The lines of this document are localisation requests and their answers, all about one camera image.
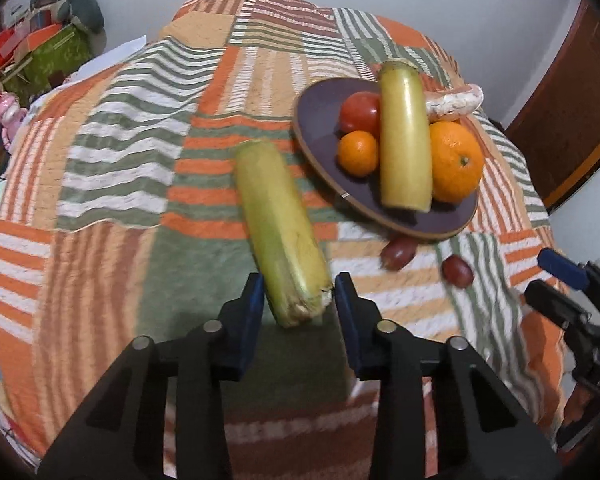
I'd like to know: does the dark red grape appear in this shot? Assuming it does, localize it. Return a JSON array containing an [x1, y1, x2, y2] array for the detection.
[[441, 255, 475, 289], [380, 236, 418, 272]]

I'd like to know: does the pink sausage roll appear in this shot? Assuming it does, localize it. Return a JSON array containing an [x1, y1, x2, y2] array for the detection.
[[425, 84, 483, 122]]

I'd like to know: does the brown wooden door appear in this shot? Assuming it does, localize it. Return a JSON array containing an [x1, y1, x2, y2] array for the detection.
[[506, 0, 600, 210]]

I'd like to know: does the large orange front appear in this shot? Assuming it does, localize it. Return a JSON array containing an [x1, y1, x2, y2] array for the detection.
[[429, 122, 484, 205]]

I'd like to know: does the orange green patchwork quilt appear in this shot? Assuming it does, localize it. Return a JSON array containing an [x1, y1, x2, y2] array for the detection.
[[0, 0, 564, 465]]

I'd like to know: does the small tangerine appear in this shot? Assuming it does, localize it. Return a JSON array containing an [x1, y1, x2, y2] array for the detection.
[[336, 130, 379, 179]]

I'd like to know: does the red tomato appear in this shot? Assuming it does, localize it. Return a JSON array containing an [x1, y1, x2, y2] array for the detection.
[[339, 91, 380, 138]]

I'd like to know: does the dark purple round plate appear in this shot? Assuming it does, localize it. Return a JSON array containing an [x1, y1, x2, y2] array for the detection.
[[292, 77, 478, 240]]

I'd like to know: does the pink toy figure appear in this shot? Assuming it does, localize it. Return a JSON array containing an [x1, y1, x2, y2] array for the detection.
[[0, 92, 27, 154]]

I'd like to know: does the white cloth on bedside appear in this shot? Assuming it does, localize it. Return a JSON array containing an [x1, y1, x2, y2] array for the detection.
[[65, 36, 147, 84]]

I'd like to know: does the green patterned box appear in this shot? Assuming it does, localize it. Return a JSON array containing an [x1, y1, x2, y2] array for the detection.
[[2, 25, 93, 106]]

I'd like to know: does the red orange boxes stack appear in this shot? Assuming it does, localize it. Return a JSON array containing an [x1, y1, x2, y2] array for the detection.
[[0, 6, 64, 70]]

